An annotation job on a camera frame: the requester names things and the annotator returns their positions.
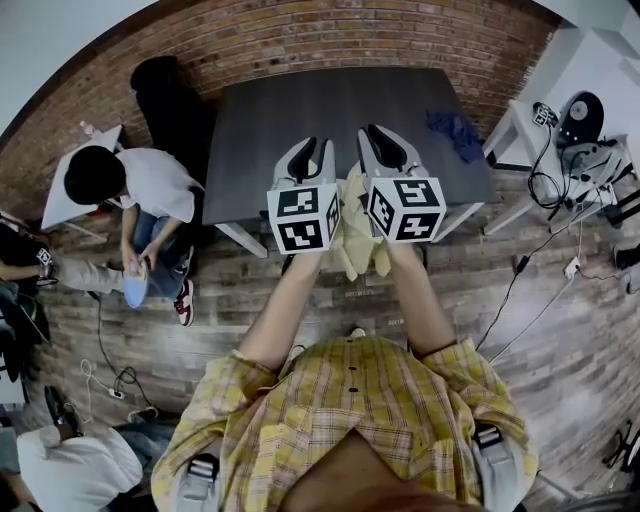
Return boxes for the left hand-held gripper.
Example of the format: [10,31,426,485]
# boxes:
[265,135,343,257]

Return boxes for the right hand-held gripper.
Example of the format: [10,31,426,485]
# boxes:
[356,123,448,245]

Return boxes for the yellow clothes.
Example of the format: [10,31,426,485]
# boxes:
[319,162,394,283]

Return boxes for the person's right forearm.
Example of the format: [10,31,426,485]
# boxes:
[386,239,459,359]

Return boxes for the person's left forearm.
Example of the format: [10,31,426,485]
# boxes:
[239,249,322,372]

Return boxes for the tall black chair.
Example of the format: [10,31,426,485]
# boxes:
[130,55,217,192]

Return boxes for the black chair base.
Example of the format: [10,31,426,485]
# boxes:
[603,428,640,472]

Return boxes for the dark wooden table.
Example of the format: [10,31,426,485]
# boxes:
[201,66,502,260]

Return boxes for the blue cloth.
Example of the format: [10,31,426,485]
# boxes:
[425,108,482,164]

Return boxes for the white side table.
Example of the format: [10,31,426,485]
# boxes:
[481,98,632,237]

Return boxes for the small black white patterned box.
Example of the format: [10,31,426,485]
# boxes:
[531,101,559,129]

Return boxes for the red white sneaker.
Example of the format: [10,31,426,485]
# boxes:
[173,278,196,328]

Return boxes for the black round disc device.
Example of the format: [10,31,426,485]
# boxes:
[556,90,606,147]

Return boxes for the spare grey gripper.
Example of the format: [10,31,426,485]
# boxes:
[568,133,632,202]

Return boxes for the black metal stand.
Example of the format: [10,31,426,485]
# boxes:
[601,186,640,230]

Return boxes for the small white table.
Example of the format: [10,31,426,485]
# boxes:
[40,124,124,232]

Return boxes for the person's yellow plaid shirt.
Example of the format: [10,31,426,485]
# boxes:
[150,335,539,512]

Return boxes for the person's chin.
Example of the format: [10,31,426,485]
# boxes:
[288,428,482,512]

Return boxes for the black power adapter with cable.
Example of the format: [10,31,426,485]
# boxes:
[473,199,602,352]

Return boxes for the black floor cable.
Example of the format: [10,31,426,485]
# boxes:
[93,293,157,410]

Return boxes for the white floor cable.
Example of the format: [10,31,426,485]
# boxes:
[78,357,117,397]

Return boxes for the grey harness strap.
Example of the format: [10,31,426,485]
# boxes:
[471,422,522,512]
[176,453,222,512]

